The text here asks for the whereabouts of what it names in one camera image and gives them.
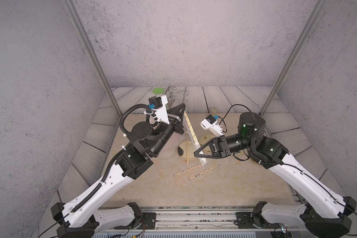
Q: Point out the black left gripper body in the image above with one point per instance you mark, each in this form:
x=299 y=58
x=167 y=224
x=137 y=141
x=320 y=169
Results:
x=173 y=124

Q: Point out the wrapped chopsticks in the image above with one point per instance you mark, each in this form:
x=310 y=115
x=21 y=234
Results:
x=203 y=172
x=187 y=170

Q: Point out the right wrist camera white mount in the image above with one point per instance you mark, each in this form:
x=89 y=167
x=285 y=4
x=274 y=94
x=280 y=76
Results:
x=210 y=123

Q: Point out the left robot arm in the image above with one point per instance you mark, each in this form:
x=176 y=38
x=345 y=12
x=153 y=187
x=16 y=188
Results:
x=148 y=130

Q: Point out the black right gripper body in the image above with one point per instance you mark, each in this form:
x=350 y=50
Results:
x=228 y=145

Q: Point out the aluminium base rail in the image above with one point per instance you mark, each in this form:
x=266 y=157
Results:
x=203 y=222

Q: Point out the wrapped chopsticks middle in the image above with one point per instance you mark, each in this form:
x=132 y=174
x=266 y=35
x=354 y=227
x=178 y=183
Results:
x=203 y=172

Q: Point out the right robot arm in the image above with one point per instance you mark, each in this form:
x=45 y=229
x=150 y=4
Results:
x=325 y=213

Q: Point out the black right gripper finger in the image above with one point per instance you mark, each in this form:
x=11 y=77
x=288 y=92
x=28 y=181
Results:
x=199 y=155
x=217 y=144

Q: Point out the bamboo chopsticks pair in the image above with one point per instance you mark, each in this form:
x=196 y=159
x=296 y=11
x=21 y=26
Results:
x=187 y=152
x=190 y=131

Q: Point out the left aluminium frame post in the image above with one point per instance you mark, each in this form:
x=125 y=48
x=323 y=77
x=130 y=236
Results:
x=74 y=16

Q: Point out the wrapped chopsticks left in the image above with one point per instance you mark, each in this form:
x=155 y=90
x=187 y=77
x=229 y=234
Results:
x=187 y=170

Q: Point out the aluminium frame post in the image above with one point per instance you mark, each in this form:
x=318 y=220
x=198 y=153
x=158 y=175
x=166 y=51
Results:
x=304 y=34
x=74 y=16

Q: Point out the chrome cup holder stand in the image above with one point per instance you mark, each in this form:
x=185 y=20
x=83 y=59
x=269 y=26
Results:
x=176 y=96

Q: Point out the right aluminium frame post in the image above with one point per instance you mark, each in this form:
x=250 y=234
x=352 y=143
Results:
x=304 y=34

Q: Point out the cream plate with dark patch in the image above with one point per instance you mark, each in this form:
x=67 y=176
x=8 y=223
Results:
x=182 y=151

